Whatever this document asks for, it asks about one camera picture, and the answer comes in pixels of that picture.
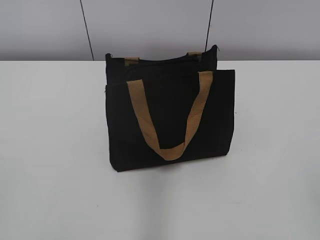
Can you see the black canvas tote bag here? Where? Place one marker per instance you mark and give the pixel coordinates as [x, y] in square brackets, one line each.
[161, 112]

